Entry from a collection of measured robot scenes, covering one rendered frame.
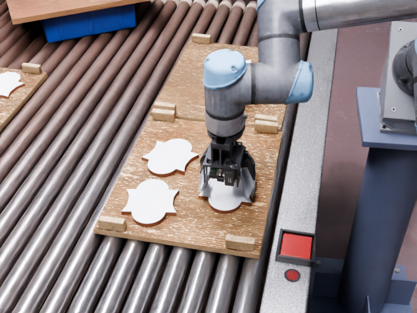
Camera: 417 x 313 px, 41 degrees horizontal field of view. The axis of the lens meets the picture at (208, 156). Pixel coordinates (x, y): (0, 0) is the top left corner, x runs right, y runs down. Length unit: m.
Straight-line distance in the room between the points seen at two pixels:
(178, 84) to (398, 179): 0.69
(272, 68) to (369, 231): 0.97
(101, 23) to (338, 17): 1.07
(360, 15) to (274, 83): 0.18
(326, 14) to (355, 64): 2.62
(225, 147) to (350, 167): 1.79
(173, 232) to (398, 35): 0.82
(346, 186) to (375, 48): 1.38
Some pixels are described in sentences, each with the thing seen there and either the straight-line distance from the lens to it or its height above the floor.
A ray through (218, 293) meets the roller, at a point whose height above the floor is 0.92.
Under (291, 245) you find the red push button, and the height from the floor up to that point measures 0.93.
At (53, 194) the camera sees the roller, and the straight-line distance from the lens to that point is 1.32.
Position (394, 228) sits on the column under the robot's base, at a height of 0.50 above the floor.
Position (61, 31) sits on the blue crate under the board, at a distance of 1.89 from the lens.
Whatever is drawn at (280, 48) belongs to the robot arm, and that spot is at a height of 1.31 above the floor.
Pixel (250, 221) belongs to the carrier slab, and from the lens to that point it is 1.17.
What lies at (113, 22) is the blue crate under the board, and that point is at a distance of 1.91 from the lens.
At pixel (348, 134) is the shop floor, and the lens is 2.99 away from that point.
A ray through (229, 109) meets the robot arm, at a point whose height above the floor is 1.21.
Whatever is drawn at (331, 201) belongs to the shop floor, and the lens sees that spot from 2.59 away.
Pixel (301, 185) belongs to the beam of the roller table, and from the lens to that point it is 1.29.
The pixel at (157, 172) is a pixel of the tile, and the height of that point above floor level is 0.95.
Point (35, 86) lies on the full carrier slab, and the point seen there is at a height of 0.94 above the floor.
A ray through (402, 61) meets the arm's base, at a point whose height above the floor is 1.06.
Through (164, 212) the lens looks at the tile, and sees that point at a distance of 1.17.
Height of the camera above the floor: 1.78
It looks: 40 degrees down
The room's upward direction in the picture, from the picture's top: 1 degrees counter-clockwise
